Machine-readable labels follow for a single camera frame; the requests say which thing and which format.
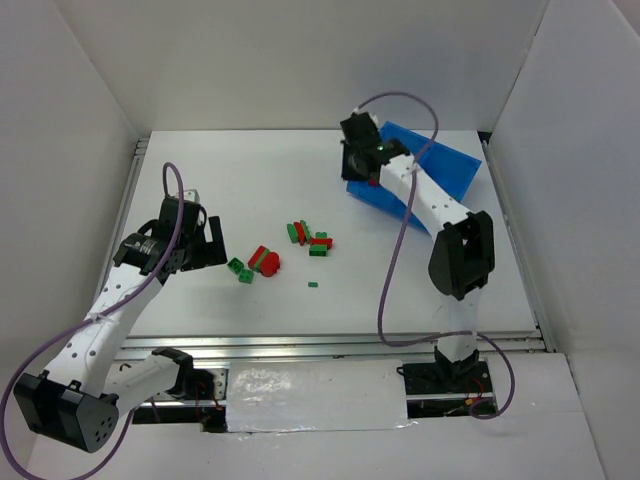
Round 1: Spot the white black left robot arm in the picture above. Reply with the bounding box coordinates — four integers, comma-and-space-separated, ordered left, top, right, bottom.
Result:
13, 189, 227, 453

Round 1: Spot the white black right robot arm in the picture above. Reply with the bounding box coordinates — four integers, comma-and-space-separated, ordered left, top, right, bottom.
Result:
340, 111, 495, 387

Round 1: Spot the green square lego upside down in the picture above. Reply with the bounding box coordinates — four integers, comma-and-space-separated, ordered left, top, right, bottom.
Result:
227, 257, 245, 275

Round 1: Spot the green square lego studs up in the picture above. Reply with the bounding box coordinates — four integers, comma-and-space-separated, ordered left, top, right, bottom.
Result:
238, 268, 254, 285

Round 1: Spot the red long lego brick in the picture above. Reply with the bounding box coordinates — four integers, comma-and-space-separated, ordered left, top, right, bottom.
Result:
248, 245, 270, 269

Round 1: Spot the green flat lego plate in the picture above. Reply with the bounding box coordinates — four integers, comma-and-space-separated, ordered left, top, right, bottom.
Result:
254, 249, 272, 271

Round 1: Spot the red rounded lego piece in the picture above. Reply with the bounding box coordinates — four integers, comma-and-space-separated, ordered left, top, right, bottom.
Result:
260, 251, 280, 277

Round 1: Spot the blue plastic sorting bin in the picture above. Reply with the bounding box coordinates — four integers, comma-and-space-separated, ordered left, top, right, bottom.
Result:
346, 122, 481, 219

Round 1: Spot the green red lego cluster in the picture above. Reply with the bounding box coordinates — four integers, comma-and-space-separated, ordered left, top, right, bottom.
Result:
307, 232, 333, 257

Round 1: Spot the white taped cover plate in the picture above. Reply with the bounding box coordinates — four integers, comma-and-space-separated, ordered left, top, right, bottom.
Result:
226, 359, 409, 433

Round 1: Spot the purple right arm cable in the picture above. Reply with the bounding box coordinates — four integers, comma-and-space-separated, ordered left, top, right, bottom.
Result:
358, 91, 518, 420

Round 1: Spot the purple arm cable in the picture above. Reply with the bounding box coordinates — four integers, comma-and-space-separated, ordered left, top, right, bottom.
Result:
0, 162, 182, 475
358, 91, 518, 420

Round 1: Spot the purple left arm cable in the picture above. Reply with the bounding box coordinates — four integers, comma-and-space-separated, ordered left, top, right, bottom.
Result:
0, 162, 182, 475

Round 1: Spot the aluminium table edge rail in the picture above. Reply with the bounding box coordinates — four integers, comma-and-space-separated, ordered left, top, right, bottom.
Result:
114, 332, 546, 359

